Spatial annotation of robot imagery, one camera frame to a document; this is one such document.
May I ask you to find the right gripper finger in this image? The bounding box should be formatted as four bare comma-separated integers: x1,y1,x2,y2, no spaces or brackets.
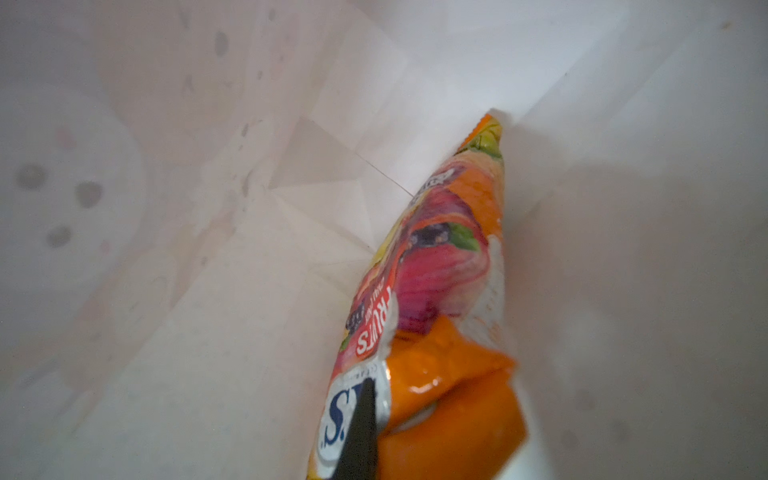
331,379,378,480

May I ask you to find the orange snack packet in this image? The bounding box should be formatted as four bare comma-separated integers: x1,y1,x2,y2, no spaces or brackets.
307,115,527,479

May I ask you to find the white paper gift bag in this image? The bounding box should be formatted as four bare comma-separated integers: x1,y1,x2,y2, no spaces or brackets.
1,1,767,479

